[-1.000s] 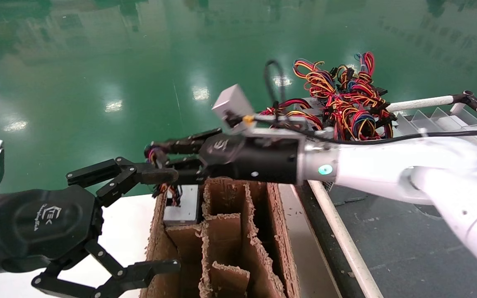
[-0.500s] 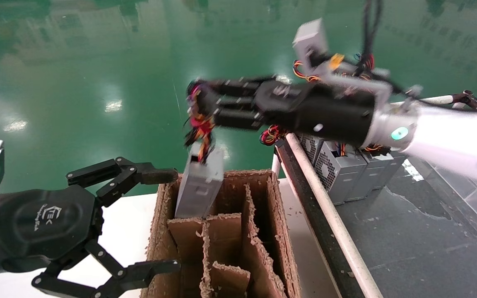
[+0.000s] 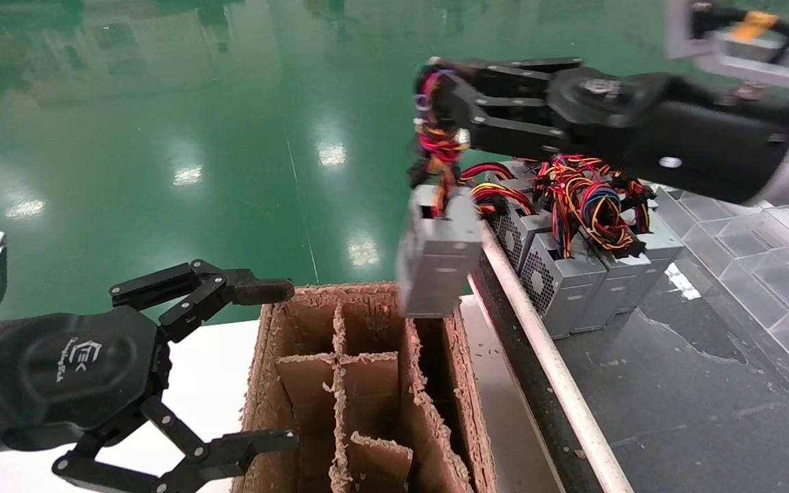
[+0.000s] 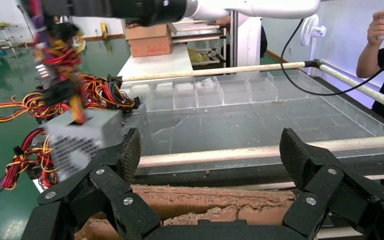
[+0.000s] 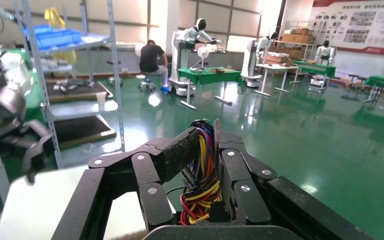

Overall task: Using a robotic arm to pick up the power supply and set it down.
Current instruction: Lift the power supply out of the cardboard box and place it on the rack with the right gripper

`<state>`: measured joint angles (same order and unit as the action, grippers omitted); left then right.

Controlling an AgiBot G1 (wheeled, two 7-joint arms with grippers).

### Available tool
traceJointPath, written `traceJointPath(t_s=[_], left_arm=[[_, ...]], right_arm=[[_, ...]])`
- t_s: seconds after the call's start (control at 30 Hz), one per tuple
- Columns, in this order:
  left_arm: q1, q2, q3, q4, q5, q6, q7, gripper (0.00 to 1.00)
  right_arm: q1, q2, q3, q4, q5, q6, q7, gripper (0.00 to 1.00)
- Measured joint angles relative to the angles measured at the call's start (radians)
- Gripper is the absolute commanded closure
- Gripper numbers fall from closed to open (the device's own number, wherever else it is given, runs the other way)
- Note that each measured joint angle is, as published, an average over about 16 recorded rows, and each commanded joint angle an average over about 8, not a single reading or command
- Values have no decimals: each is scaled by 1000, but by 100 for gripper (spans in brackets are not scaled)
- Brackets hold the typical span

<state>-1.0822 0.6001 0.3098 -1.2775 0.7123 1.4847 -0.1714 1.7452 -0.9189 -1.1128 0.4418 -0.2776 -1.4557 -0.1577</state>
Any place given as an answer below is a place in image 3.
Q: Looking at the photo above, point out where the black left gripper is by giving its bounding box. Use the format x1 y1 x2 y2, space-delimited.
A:
0 259 299 493

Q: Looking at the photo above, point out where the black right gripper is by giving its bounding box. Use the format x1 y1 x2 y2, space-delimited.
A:
427 57 789 204

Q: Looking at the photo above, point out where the brown cardboard box with dividers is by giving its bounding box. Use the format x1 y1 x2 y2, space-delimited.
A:
230 281 498 493

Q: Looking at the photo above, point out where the clear acrylic compartment organizer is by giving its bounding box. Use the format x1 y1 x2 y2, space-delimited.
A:
655 185 789 412

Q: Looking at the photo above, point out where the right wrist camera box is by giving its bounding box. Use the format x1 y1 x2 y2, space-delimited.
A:
665 0 789 93

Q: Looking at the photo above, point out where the black frame rail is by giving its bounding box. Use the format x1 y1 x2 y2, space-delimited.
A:
468 264 604 493

